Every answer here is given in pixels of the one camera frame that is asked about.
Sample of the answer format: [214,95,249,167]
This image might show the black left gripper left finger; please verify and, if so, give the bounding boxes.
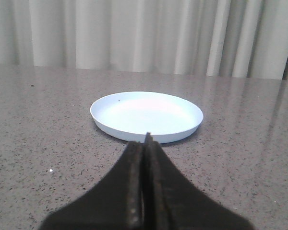
[40,141,143,230]

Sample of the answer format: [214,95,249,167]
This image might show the white pleated curtain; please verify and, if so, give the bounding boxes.
[0,0,288,80]

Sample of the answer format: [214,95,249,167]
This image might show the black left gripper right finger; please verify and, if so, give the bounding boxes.
[142,134,254,230]

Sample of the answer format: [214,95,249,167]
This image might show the light blue round plate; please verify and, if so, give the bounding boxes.
[90,92,204,143]

